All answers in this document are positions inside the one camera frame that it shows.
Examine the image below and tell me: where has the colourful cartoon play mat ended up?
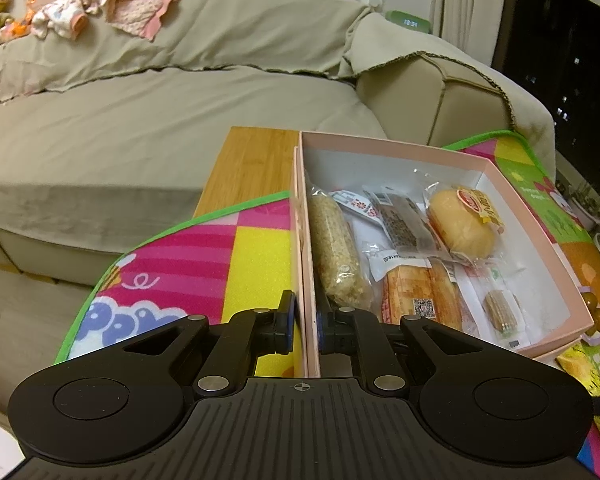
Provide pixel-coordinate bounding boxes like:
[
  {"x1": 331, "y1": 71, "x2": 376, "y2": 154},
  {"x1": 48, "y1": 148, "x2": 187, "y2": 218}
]
[{"x1": 55, "y1": 130, "x2": 600, "y2": 480}]

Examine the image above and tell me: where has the rice bar packet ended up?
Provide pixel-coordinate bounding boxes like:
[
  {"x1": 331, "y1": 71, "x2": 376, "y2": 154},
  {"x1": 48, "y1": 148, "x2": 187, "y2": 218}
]
[{"x1": 307, "y1": 187, "x2": 374, "y2": 312}]

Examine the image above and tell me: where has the long bread packet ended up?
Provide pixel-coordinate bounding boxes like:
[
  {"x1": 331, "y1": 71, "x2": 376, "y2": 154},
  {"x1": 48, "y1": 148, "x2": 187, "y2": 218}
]
[{"x1": 362, "y1": 239, "x2": 482, "y2": 337}]

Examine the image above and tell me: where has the small brown corn snack packet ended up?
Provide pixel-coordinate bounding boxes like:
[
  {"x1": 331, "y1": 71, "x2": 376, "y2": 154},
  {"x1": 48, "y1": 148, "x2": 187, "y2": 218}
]
[{"x1": 459, "y1": 259, "x2": 532, "y2": 352}]

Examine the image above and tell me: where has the dark bar packet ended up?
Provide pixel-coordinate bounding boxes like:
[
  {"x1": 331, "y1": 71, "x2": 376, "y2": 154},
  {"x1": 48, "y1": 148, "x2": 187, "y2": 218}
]
[{"x1": 362, "y1": 185, "x2": 444, "y2": 262}]

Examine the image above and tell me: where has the green digital clock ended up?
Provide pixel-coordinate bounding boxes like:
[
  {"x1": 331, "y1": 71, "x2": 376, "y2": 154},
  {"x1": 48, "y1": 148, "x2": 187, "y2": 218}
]
[{"x1": 383, "y1": 9, "x2": 433, "y2": 37}]

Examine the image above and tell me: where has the beige sofa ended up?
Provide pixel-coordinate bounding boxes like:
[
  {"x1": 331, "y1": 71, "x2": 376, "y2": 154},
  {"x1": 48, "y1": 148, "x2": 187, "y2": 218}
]
[{"x1": 0, "y1": 0, "x2": 556, "y2": 292}]

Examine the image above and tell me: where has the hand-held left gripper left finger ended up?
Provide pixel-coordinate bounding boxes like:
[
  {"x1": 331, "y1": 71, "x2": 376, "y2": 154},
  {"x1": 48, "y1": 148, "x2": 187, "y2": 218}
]
[{"x1": 122, "y1": 290, "x2": 298, "y2": 401}]

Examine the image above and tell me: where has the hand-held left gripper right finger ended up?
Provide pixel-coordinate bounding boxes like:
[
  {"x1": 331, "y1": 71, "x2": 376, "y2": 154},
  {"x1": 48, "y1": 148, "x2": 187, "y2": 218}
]
[{"x1": 316, "y1": 307, "x2": 481, "y2": 401}]

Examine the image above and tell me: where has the round bread packet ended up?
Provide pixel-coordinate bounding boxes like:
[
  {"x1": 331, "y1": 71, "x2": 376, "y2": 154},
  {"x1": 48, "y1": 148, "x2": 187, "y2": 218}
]
[{"x1": 422, "y1": 175, "x2": 507, "y2": 267}]

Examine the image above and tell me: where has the beige curtain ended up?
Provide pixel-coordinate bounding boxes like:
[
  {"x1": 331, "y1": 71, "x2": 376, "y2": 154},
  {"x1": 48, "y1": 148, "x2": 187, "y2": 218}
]
[{"x1": 427, "y1": 0, "x2": 512, "y2": 69}]

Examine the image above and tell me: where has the beige sofa cover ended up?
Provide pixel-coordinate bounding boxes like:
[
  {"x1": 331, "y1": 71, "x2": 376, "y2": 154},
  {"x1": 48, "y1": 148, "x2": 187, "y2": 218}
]
[{"x1": 0, "y1": 0, "x2": 556, "y2": 242}]

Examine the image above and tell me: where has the dark window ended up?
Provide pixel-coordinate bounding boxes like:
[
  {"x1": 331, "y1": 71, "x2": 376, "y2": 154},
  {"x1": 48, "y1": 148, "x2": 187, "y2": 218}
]
[{"x1": 490, "y1": 0, "x2": 600, "y2": 213}]

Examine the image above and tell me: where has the pink baby garment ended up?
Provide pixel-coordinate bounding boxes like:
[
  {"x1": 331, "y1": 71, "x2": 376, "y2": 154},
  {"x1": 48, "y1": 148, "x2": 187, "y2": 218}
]
[{"x1": 105, "y1": 0, "x2": 201, "y2": 44}]

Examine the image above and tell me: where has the potted plant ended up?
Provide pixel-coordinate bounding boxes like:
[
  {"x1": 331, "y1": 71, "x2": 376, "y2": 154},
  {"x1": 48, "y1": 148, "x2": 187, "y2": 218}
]
[{"x1": 564, "y1": 179, "x2": 600, "y2": 232}]

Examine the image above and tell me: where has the red label snack packet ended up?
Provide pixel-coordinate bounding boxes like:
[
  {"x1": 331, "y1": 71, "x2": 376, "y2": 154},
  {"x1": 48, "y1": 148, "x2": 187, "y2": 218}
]
[{"x1": 329, "y1": 187, "x2": 387, "y2": 227}]

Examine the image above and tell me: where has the pink cardboard box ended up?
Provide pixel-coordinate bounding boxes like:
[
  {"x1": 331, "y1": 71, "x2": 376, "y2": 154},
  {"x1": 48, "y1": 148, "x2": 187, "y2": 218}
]
[{"x1": 291, "y1": 130, "x2": 596, "y2": 379}]

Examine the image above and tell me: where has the white floral baby garment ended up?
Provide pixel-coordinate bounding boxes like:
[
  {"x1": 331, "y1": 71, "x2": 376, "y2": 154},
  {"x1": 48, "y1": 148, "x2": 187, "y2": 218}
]
[{"x1": 30, "y1": 0, "x2": 169, "y2": 41}]

